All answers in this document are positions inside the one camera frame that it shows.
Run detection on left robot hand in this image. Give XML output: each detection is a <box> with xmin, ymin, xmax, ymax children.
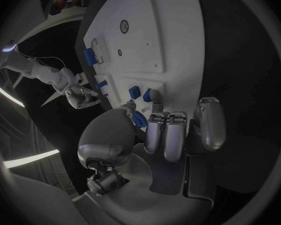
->
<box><xmin>71</xmin><ymin>89</ymin><xmax>227</xmax><ymax>225</ymax></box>

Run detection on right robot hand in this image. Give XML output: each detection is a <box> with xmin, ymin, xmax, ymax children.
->
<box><xmin>64</xmin><ymin>85</ymin><xmax>103</xmax><ymax>110</ymax></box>

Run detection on white task board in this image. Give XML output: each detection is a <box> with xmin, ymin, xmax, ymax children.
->
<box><xmin>74</xmin><ymin>0</ymin><xmax>207</xmax><ymax>136</ymax></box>

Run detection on large blue plug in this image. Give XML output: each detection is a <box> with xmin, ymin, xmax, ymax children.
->
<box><xmin>83</xmin><ymin>47</ymin><xmax>98</xmax><ymax>67</ymax></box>

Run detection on blue block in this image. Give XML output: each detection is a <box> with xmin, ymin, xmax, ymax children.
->
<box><xmin>128</xmin><ymin>85</ymin><xmax>141</xmax><ymax>100</ymax></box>
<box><xmin>142</xmin><ymin>88</ymin><xmax>153</xmax><ymax>103</ymax></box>

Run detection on blue gear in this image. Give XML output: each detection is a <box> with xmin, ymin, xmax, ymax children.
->
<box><xmin>131</xmin><ymin>110</ymin><xmax>149</xmax><ymax>129</ymax></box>

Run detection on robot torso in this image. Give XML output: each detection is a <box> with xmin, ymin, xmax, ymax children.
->
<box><xmin>0</xmin><ymin>38</ymin><xmax>21</xmax><ymax>54</ymax></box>

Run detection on white cable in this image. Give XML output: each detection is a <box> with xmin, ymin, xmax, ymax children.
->
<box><xmin>14</xmin><ymin>47</ymin><xmax>67</xmax><ymax>69</ymax></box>

